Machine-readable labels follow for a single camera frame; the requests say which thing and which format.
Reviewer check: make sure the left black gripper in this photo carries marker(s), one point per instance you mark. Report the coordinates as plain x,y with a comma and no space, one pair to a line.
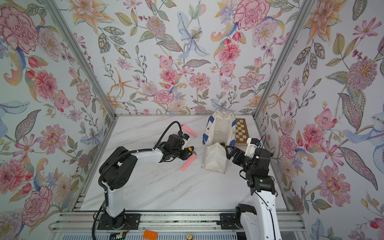
185,154

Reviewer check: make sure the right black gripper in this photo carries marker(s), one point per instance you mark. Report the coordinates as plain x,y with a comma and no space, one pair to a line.
241,155

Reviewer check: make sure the white canvas cartoon pouch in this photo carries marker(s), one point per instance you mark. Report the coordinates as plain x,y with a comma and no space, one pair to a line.
219,133

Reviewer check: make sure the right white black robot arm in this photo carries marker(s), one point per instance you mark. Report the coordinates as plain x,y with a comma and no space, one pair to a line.
258,219

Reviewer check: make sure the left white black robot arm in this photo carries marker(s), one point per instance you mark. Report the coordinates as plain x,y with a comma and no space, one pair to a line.
118,168

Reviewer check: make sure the wooden chessboard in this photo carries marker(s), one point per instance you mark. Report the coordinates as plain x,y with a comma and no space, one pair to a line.
241,133

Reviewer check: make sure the orange plastic block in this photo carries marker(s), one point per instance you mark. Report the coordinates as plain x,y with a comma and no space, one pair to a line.
150,235

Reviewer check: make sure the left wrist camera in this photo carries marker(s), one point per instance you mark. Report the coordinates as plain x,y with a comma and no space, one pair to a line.
185,138

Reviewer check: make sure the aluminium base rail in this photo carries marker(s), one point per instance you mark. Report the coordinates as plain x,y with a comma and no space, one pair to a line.
162,221

